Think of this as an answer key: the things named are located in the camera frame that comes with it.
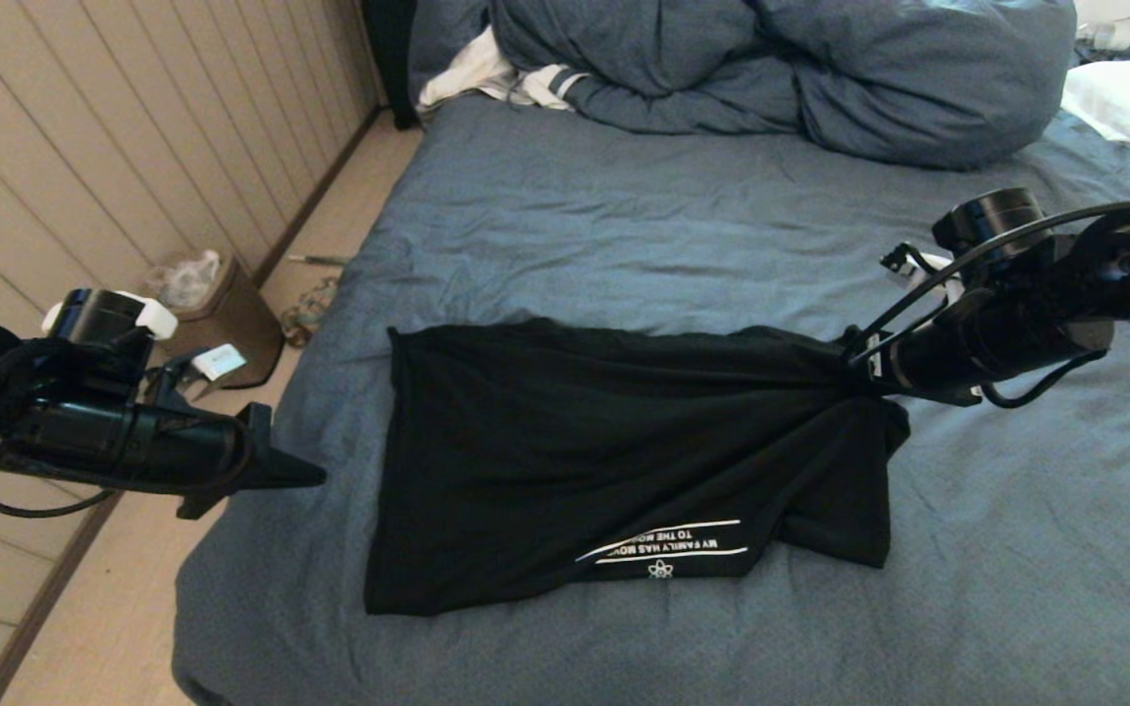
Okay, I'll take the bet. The black printed T-shirt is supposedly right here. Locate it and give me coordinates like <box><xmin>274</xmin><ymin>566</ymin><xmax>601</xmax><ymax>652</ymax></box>
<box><xmin>364</xmin><ymin>319</ymin><xmax>911</xmax><ymax>617</ymax></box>

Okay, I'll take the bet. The brown trash bin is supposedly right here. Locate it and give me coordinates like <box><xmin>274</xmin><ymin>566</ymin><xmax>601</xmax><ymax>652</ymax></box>
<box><xmin>128</xmin><ymin>250</ymin><xmax>285</xmax><ymax>390</ymax></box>

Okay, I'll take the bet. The patterned cloth item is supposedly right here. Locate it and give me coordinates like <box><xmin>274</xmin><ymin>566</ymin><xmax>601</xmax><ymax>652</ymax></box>
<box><xmin>281</xmin><ymin>277</ymin><xmax>342</xmax><ymax>350</ymax></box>

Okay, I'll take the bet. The white left wrist joint cover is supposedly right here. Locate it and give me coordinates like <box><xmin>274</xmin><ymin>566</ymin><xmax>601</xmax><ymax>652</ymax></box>
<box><xmin>42</xmin><ymin>291</ymin><xmax>179</xmax><ymax>341</ymax></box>

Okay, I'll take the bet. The clear plastic bin bag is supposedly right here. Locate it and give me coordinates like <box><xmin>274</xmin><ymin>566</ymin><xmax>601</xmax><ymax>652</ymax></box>
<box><xmin>145</xmin><ymin>248</ymin><xmax>225</xmax><ymax>311</ymax></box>

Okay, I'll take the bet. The blue bed sheet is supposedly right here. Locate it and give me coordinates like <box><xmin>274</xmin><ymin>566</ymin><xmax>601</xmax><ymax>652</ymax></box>
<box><xmin>171</xmin><ymin>93</ymin><xmax>1130</xmax><ymax>706</ymax></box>

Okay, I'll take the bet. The blue bunched duvet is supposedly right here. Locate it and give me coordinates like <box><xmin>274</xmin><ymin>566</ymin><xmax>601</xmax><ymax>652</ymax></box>
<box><xmin>408</xmin><ymin>0</ymin><xmax>1079</xmax><ymax>170</ymax></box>

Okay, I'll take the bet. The black bedside furniture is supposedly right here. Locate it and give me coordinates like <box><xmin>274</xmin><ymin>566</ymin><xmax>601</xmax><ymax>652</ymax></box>
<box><xmin>359</xmin><ymin>0</ymin><xmax>421</xmax><ymax>128</ymax></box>

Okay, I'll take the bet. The white striped garment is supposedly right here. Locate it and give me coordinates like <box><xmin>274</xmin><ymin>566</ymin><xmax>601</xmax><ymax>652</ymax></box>
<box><xmin>416</xmin><ymin>25</ymin><xmax>591</xmax><ymax>114</ymax></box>

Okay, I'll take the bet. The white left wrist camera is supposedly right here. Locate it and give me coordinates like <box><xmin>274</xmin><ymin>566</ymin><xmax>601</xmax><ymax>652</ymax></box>
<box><xmin>194</xmin><ymin>343</ymin><xmax>248</xmax><ymax>381</ymax></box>

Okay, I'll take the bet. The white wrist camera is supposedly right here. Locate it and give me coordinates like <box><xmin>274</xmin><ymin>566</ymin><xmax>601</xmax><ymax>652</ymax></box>
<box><xmin>194</xmin><ymin>343</ymin><xmax>248</xmax><ymax>381</ymax></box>
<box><xmin>881</xmin><ymin>243</ymin><xmax>965</xmax><ymax>307</ymax></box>

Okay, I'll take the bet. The black braided left cable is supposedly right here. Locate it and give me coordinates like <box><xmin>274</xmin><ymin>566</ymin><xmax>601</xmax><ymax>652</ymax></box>
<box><xmin>138</xmin><ymin>353</ymin><xmax>213</xmax><ymax>405</ymax></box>

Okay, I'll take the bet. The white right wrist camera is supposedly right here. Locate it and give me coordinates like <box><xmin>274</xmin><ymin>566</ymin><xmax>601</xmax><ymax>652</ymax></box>
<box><xmin>881</xmin><ymin>243</ymin><xmax>965</xmax><ymax>307</ymax></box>

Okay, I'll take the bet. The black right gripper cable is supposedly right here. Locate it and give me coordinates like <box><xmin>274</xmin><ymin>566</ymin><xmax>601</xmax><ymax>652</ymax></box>
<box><xmin>845</xmin><ymin>200</ymin><xmax>1130</xmax><ymax>409</ymax></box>

